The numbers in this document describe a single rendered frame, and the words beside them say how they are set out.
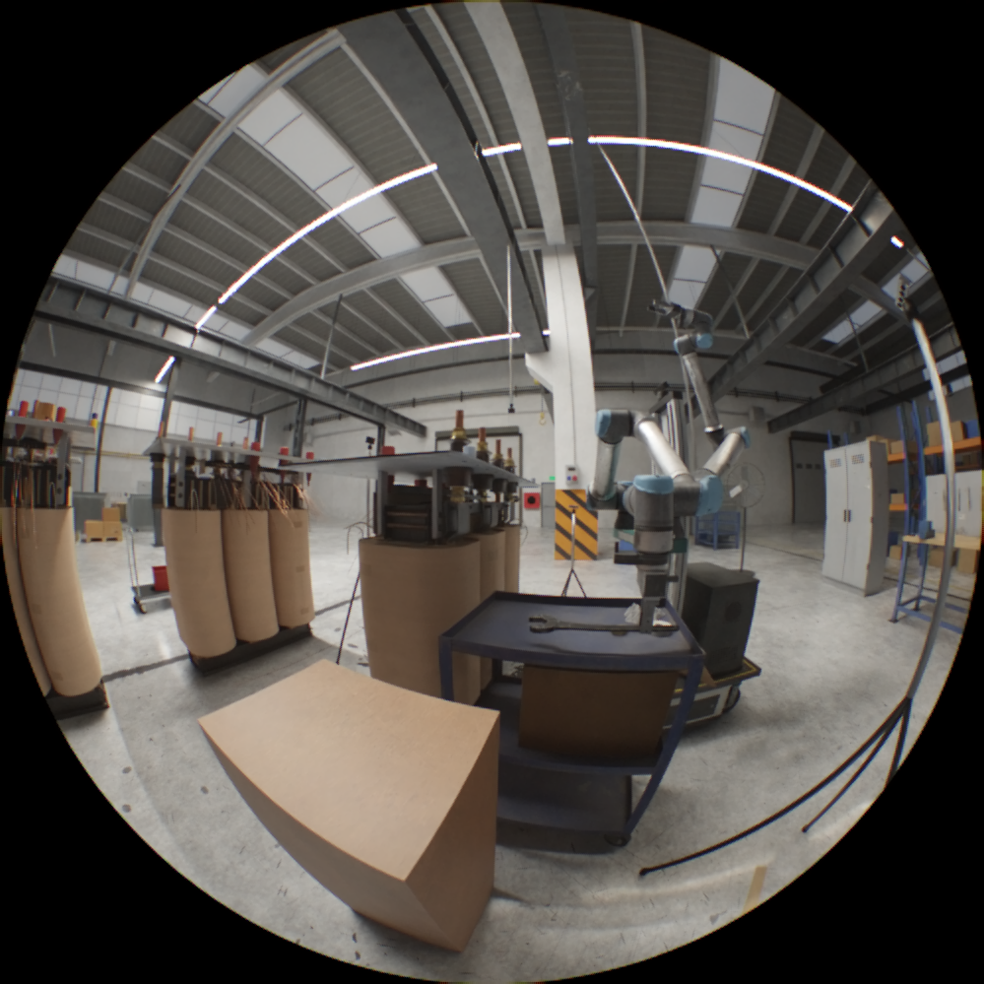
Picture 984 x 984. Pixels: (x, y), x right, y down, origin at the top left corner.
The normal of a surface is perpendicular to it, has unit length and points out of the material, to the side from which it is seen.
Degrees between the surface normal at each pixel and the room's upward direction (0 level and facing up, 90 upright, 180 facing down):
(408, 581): 90
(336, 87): 175
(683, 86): 174
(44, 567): 90
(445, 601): 90
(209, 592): 90
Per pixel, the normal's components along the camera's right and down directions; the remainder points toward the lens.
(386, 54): 0.00, 1.00
